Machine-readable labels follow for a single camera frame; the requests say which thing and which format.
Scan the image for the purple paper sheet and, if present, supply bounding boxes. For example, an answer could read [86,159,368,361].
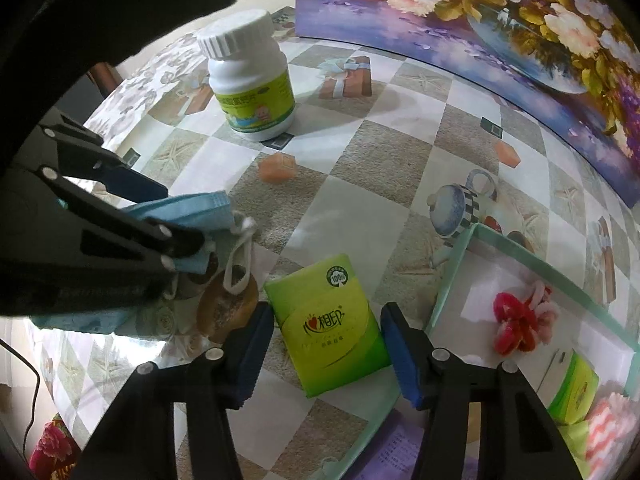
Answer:
[360,407,431,480]

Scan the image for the floral painting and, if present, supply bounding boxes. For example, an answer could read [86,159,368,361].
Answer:
[295,0,640,208]

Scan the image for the pink white fluffy cloth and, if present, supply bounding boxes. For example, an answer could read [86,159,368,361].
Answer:
[582,392,633,478]

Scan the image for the printed checkered tablecloth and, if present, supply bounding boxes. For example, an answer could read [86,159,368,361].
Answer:
[25,5,640,480]

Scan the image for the white pill bottle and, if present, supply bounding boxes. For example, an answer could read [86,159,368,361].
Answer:
[194,9,296,143]

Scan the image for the brown wooden chair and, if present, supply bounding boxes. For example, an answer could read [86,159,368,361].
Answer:
[85,60,123,98]

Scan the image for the red floral fabric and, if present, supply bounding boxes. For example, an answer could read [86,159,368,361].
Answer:
[27,412,83,480]

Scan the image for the pink hair tie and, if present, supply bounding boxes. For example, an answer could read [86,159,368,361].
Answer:
[492,280,563,357]

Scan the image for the white tray with green rim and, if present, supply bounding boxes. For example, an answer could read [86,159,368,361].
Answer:
[350,222,640,480]

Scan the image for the black cable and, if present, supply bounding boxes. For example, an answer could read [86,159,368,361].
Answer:
[0,337,41,441]

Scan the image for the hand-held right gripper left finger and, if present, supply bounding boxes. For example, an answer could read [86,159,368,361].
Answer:
[75,301,276,480]

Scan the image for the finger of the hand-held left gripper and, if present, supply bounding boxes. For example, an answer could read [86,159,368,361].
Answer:
[0,165,207,317]
[37,114,169,207]

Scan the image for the green tissue packet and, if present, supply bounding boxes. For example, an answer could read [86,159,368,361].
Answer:
[555,420,593,461]
[537,350,600,423]
[263,254,392,400]

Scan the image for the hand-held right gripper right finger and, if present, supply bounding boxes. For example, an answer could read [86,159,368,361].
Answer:
[380,302,586,480]

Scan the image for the blue face mask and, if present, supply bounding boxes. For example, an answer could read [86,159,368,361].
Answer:
[122,191,258,301]

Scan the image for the teal plastic box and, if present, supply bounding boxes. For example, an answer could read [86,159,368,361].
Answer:
[30,307,128,333]

